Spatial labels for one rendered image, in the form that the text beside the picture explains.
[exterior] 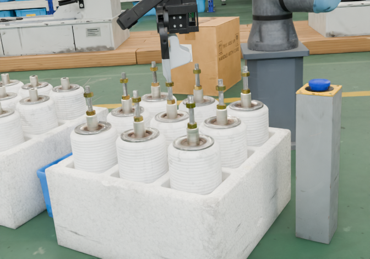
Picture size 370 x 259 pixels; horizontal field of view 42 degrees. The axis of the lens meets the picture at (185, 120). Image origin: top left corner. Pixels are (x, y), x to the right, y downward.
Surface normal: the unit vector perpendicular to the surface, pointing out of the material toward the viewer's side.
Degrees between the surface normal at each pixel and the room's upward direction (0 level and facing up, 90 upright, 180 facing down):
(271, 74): 90
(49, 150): 90
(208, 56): 90
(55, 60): 90
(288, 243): 0
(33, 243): 0
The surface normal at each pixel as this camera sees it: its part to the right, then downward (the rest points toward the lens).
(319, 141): -0.50, 0.30
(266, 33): -0.47, 0.01
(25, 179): 0.88, 0.09
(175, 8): 0.06, 0.31
